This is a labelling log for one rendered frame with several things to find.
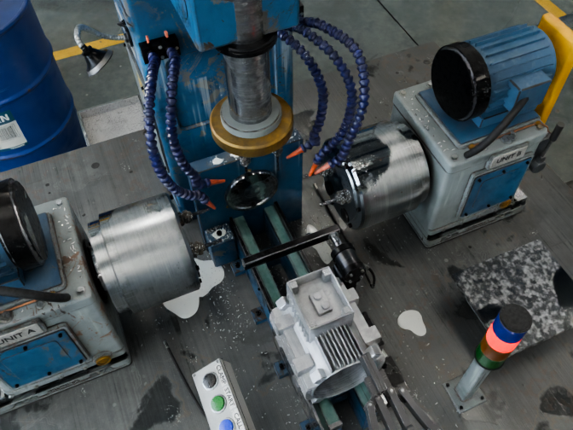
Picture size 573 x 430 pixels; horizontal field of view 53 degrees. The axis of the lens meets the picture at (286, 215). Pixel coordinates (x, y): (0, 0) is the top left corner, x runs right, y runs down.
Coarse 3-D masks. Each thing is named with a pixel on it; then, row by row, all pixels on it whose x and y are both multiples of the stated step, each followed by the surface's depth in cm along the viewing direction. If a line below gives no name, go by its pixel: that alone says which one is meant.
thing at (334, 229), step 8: (336, 224) 144; (320, 232) 143; (328, 232) 143; (336, 232) 143; (296, 240) 142; (304, 240) 142; (312, 240) 142; (320, 240) 143; (272, 248) 140; (280, 248) 140; (288, 248) 140; (296, 248) 142; (248, 256) 139; (256, 256) 139; (264, 256) 139; (272, 256) 140; (280, 256) 141; (248, 264) 139; (256, 264) 140
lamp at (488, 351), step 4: (484, 336) 118; (484, 340) 117; (484, 344) 117; (488, 344) 116; (484, 348) 118; (488, 348) 117; (492, 348) 115; (484, 352) 118; (488, 352) 117; (492, 352) 116; (496, 352) 115; (500, 352) 115; (508, 352) 115; (488, 356) 118; (492, 356) 117; (496, 356) 116; (500, 356) 116; (504, 356) 116; (508, 356) 118; (496, 360) 118; (500, 360) 118
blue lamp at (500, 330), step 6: (498, 318) 110; (498, 324) 110; (498, 330) 110; (504, 330) 108; (528, 330) 108; (498, 336) 111; (504, 336) 110; (510, 336) 109; (516, 336) 108; (522, 336) 109; (510, 342) 111; (516, 342) 111
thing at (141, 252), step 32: (96, 224) 132; (128, 224) 129; (160, 224) 129; (96, 256) 126; (128, 256) 126; (160, 256) 127; (192, 256) 132; (128, 288) 127; (160, 288) 130; (192, 288) 136
